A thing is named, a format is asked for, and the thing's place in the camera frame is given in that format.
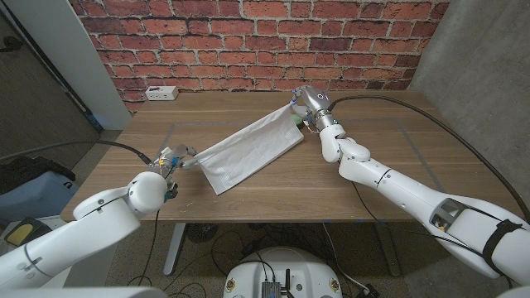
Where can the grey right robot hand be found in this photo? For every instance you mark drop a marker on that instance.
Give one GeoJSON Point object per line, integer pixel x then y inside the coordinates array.
{"type": "Point", "coordinates": [314, 103]}

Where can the black cloth bag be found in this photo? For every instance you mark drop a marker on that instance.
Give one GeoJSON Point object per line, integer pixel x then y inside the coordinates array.
{"type": "Point", "coordinates": [29, 169]}

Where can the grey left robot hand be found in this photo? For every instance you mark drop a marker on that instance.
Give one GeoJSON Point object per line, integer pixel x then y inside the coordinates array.
{"type": "Point", "coordinates": [174, 157]}

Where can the grey table leg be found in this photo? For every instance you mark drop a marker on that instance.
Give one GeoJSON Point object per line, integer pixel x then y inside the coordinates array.
{"type": "Point", "coordinates": [174, 252]}
{"type": "Point", "coordinates": [389, 252]}

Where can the black floor fan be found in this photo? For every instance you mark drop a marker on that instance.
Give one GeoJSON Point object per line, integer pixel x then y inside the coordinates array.
{"type": "Point", "coordinates": [201, 232]}

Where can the black power adapter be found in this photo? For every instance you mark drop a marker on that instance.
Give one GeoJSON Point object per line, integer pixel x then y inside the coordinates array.
{"type": "Point", "coordinates": [367, 290]}

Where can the white handkerchief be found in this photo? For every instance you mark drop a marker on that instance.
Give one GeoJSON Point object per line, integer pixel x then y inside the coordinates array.
{"type": "Point", "coordinates": [248, 153]}

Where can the red brick print backdrop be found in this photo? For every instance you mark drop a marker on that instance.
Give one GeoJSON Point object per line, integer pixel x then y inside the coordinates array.
{"type": "Point", "coordinates": [256, 45]}

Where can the blue storage bin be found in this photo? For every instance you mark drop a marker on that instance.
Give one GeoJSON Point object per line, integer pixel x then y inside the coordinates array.
{"type": "Point", "coordinates": [37, 198]}

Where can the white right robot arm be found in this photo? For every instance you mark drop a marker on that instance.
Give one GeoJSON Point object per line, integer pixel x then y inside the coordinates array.
{"type": "Point", "coordinates": [414, 194]}

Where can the white pillar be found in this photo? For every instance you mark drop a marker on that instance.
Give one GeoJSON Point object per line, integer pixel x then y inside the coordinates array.
{"type": "Point", "coordinates": [74, 62]}

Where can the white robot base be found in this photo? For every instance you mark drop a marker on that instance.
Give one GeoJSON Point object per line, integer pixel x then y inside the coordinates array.
{"type": "Point", "coordinates": [285, 269]}

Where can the white power strip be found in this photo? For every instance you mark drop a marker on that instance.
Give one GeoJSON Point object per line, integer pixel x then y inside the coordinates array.
{"type": "Point", "coordinates": [161, 93]}

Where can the yellow black foot pedal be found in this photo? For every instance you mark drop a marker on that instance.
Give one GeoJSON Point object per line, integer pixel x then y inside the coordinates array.
{"type": "Point", "coordinates": [25, 232]}

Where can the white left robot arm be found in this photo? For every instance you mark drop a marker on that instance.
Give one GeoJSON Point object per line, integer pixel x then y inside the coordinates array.
{"type": "Point", "coordinates": [83, 232]}

